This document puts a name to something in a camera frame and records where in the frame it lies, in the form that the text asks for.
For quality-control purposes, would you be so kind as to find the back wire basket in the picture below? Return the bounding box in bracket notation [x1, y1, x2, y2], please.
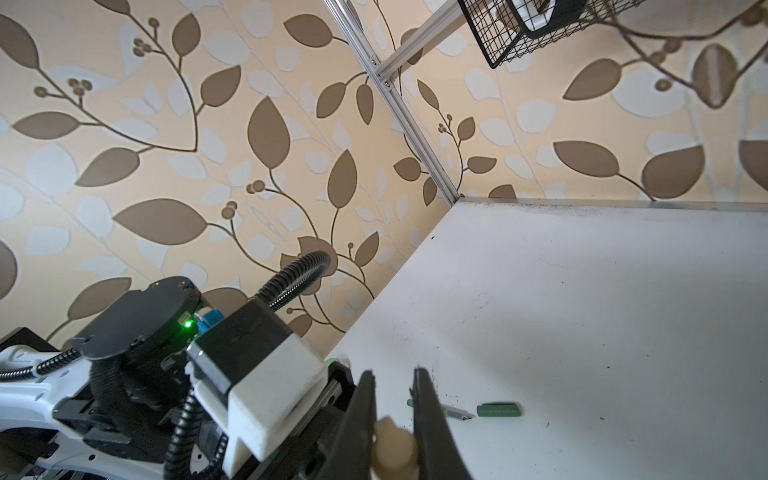
[459, 0, 641, 69]

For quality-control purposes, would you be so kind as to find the green pen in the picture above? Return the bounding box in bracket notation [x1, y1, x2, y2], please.
[406, 398, 475, 421]

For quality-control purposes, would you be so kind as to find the green pen cap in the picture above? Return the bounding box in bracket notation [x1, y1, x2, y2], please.
[476, 402, 522, 418]

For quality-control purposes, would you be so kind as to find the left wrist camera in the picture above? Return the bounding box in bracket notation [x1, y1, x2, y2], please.
[187, 299, 328, 478]

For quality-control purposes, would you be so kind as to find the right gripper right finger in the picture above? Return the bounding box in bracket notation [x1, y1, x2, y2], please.
[412, 367, 472, 480]

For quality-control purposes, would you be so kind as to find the beige pen cap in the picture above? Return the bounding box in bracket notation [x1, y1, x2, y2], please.
[372, 416, 419, 480]

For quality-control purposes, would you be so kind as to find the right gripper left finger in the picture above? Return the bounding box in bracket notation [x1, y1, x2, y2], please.
[315, 370, 377, 479]

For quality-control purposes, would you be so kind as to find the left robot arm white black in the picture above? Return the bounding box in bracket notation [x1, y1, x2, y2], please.
[1, 251, 368, 479]

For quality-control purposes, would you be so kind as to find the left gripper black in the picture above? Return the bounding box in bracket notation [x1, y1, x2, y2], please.
[233, 359, 356, 479]

